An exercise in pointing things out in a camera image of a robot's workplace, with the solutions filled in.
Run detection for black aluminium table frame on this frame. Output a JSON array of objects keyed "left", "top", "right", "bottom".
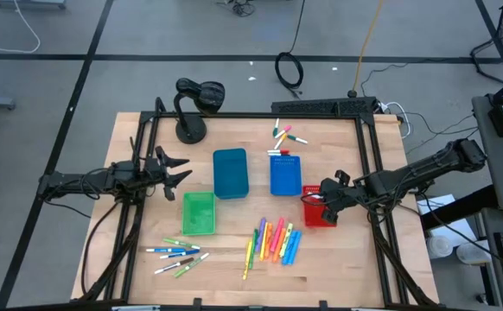
[{"left": 78, "top": 97, "right": 441, "bottom": 308}]

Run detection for white floor cable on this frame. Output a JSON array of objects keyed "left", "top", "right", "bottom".
[{"left": 0, "top": 0, "right": 42, "bottom": 54}]

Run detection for white power cable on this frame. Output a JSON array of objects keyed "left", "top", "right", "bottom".
[{"left": 380, "top": 101, "right": 412, "bottom": 140}]

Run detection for grey cart base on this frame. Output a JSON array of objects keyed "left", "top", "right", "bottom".
[{"left": 0, "top": 0, "right": 67, "bottom": 10}]

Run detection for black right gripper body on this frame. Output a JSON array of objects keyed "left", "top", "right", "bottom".
[{"left": 322, "top": 168, "right": 360, "bottom": 226}]

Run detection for pink highlighter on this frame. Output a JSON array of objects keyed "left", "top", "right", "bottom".
[{"left": 269, "top": 217, "right": 285, "bottom": 254}]

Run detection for slim yellow highlighter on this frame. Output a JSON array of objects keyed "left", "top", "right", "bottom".
[{"left": 242, "top": 238, "right": 253, "bottom": 281}]

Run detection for purple highlighter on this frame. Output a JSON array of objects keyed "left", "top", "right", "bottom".
[{"left": 254, "top": 217, "right": 268, "bottom": 254}]

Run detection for blue plastic basket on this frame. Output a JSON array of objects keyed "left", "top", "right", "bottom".
[{"left": 269, "top": 155, "right": 303, "bottom": 197}]

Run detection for clear plastic cup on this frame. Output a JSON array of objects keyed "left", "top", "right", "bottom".
[
  {"left": 426, "top": 235, "right": 455, "bottom": 260},
  {"left": 455, "top": 241, "right": 493, "bottom": 265}
]

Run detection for black floor cable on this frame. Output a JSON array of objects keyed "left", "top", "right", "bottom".
[{"left": 359, "top": 58, "right": 481, "bottom": 156}]

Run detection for red plastic basket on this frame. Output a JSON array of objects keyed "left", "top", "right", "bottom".
[{"left": 302, "top": 185, "right": 338, "bottom": 229}]

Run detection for black desk crossbar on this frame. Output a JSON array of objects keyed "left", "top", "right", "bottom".
[{"left": 419, "top": 184, "right": 499, "bottom": 231}]

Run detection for green plastic basket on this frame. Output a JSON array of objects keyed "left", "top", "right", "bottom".
[{"left": 181, "top": 191, "right": 216, "bottom": 237}]

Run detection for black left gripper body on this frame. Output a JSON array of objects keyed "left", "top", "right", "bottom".
[{"left": 143, "top": 145, "right": 176, "bottom": 202}]

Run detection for white paper sheets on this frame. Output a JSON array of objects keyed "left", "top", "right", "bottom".
[{"left": 416, "top": 193, "right": 477, "bottom": 237}]

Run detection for green barrel marker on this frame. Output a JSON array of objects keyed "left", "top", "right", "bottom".
[
  {"left": 173, "top": 252, "right": 211, "bottom": 279},
  {"left": 162, "top": 237, "right": 201, "bottom": 251}
]

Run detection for black coiled hanging cable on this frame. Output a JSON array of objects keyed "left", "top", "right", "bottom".
[{"left": 274, "top": 0, "right": 308, "bottom": 99}]

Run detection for blue barrel marker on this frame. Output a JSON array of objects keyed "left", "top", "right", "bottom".
[
  {"left": 159, "top": 249, "right": 201, "bottom": 260},
  {"left": 145, "top": 246, "right": 187, "bottom": 254}
]

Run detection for teal plastic bin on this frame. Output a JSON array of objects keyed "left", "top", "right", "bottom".
[{"left": 212, "top": 148, "right": 251, "bottom": 200}]

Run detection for thick yellow highlighter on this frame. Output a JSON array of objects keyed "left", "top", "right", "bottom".
[{"left": 258, "top": 221, "right": 270, "bottom": 262}]

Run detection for black cable bundle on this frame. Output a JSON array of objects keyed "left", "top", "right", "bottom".
[{"left": 215, "top": 0, "right": 257, "bottom": 18}]

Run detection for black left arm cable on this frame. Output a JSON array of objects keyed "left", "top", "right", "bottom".
[{"left": 80, "top": 200, "right": 121, "bottom": 297}]

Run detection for light green highlighter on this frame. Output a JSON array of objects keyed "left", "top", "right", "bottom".
[{"left": 278, "top": 222, "right": 295, "bottom": 259}]

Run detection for yellow hanging cable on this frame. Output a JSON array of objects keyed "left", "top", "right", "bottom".
[{"left": 352, "top": 0, "right": 385, "bottom": 98}]

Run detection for blue highlighter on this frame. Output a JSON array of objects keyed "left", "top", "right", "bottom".
[
  {"left": 286, "top": 231, "right": 303, "bottom": 266},
  {"left": 282, "top": 231, "right": 299, "bottom": 266}
]

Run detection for black gooseneck desk lamp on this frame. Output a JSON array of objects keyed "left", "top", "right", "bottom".
[{"left": 173, "top": 77, "right": 226, "bottom": 145}]

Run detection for brown cap white marker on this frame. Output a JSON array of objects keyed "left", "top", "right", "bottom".
[{"left": 154, "top": 257, "right": 195, "bottom": 276}]

